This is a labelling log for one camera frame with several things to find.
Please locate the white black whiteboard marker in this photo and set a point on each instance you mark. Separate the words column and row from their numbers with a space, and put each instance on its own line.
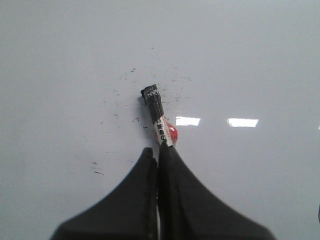
column 163, row 129

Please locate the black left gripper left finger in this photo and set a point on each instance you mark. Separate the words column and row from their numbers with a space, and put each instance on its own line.
column 129, row 212

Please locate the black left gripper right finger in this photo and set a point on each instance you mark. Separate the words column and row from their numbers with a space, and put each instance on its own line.
column 189, row 211

